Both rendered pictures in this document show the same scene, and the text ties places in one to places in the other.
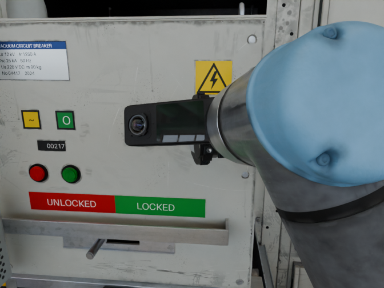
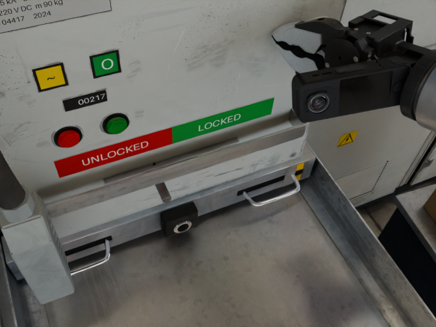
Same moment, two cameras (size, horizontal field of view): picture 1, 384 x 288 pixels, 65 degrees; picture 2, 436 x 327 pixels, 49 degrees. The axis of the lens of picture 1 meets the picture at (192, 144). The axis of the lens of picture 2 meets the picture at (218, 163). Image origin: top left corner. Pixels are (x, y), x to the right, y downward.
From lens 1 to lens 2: 43 cm
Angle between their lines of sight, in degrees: 45
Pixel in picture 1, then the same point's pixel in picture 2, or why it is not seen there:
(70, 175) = (119, 126)
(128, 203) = (188, 130)
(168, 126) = (353, 98)
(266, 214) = not seen: hidden behind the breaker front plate
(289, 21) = not seen: outside the picture
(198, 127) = (384, 95)
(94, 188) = (145, 128)
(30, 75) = (43, 17)
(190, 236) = (269, 141)
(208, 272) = (265, 158)
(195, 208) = (262, 109)
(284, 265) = not seen: hidden behind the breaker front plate
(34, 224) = (89, 196)
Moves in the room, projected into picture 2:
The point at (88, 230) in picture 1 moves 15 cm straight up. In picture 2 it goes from (159, 177) to (154, 98)
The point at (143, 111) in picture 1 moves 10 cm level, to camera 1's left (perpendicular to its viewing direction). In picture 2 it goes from (325, 88) to (236, 123)
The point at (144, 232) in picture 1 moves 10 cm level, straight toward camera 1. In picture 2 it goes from (223, 156) to (271, 202)
